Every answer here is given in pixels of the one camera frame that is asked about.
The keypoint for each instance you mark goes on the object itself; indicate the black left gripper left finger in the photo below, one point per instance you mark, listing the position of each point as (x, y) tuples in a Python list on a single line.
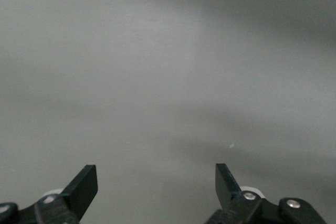
[(81, 190)]

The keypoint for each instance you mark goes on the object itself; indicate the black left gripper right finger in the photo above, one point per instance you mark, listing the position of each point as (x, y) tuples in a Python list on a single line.
[(228, 192)]

